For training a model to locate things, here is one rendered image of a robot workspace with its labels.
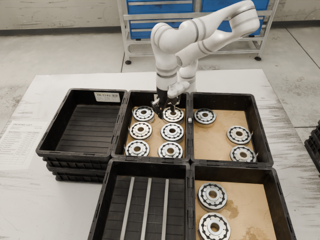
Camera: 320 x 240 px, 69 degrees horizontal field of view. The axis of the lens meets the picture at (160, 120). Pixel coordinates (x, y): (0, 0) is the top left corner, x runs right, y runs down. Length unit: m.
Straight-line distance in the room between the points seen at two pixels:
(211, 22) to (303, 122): 1.94
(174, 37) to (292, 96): 2.27
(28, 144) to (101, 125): 0.43
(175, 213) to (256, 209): 0.29
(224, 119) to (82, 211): 0.76
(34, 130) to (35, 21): 2.89
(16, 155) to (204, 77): 1.19
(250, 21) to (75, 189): 0.96
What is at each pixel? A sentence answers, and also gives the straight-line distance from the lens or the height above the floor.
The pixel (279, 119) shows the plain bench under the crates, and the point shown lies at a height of 0.70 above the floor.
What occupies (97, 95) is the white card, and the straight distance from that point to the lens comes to 1.22.
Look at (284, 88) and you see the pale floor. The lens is 2.92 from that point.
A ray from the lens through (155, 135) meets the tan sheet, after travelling 1.07.
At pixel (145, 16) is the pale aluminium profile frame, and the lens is 2.77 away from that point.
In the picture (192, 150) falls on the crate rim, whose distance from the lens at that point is 0.90.
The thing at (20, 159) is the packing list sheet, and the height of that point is 0.70.
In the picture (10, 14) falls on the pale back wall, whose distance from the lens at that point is 4.28.
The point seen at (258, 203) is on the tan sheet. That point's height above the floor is 0.83.
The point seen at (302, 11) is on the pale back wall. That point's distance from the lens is 4.27.
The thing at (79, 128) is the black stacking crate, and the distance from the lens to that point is 1.18.
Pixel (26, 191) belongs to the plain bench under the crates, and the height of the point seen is 0.70.
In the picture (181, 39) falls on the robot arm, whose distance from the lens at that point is 0.71.
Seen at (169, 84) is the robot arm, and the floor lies 1.17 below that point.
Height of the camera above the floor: 1.65
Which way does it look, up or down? 47 degrees down
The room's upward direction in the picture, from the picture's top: 2 degrees counter-clockwise
